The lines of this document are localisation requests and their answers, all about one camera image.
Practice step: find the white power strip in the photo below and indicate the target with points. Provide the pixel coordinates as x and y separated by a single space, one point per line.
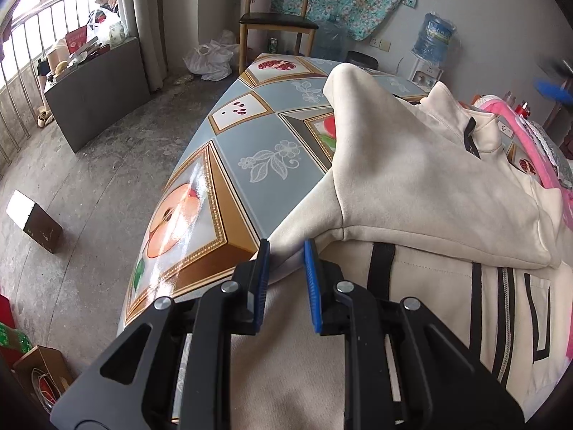
506 127

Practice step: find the clear jar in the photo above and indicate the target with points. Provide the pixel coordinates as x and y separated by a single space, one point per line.
117 33

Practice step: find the wooden chair with dark seat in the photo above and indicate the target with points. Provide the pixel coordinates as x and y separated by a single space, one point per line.
277 20

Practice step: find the black bin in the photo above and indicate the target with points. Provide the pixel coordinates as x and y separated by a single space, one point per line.
360 59

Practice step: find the cream jacket with black trim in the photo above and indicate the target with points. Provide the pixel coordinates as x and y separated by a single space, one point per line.
403 165

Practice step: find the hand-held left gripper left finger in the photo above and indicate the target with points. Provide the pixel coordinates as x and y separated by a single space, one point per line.
261 286

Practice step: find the white wall socket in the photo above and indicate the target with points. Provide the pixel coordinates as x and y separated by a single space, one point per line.
379 45

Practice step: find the pink cloth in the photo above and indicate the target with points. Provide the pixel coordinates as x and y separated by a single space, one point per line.
541 152

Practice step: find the blue water dispenser bottle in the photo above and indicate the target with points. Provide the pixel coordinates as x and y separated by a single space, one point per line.
433 36

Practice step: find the grey cabinet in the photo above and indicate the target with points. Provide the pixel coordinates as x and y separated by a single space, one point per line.
98 85

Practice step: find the brown and white box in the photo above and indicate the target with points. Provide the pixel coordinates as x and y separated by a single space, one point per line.
38 228

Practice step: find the open cardboard box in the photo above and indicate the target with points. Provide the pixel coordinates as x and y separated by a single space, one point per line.
44 367

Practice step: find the clear large water jug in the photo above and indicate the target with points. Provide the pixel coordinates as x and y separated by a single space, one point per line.
331 38

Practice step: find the green packet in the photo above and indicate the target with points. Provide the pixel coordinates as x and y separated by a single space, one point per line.
11 338

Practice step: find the red box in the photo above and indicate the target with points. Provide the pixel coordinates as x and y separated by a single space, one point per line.
77 41

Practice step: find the red bottle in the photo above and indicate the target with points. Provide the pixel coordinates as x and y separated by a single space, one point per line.
522 109

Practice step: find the white water dispenser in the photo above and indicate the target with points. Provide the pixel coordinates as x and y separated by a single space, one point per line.
425 74

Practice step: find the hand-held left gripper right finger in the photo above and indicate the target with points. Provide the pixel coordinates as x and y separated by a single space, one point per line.
312 286

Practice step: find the white bag with red print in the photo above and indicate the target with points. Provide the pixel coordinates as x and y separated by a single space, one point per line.
100 24

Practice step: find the white plastic bag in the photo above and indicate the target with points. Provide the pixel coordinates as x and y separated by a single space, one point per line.
212 58

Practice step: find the table with patterned tablecloth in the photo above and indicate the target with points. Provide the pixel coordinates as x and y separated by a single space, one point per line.
250 143

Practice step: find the green can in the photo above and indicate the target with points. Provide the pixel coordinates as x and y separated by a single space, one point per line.
273 45

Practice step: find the grey curtain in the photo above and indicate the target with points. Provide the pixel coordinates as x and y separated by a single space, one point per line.
143 22

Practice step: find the beige slippers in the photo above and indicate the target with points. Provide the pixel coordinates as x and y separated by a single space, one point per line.
44 117

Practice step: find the pale cylinder appliance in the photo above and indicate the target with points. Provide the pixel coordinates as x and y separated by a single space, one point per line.
259 0

